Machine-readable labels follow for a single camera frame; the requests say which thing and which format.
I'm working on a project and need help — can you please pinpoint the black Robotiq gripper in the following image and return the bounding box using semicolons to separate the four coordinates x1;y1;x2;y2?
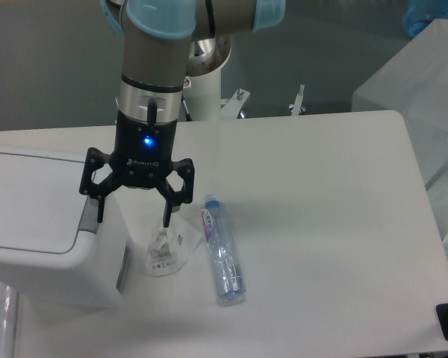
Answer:
79;112;195;227

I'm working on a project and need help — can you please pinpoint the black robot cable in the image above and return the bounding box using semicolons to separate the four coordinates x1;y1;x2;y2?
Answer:
181;95;193;122

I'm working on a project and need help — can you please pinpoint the metal table clamp screw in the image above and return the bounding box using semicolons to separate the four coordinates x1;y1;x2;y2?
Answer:
289;84;306;116

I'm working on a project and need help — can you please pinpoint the white push-lid trash can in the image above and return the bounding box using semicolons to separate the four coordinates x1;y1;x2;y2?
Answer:
0;145;131;307

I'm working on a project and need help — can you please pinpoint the crumpled clear plastic wrapper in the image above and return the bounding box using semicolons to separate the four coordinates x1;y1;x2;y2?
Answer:
144;214;202;277

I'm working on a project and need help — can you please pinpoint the white translucent plastic box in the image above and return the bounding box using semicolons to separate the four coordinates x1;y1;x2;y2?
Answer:
352;19;448;183

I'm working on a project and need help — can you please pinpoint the clear plastic water bottle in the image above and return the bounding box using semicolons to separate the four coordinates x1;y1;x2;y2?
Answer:
200;194;246;307

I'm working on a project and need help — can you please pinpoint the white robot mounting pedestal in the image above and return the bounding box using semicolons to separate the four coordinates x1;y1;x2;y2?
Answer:
114;35;251;126

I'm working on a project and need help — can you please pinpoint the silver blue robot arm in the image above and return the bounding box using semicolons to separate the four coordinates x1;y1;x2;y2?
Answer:
79;1;286;227

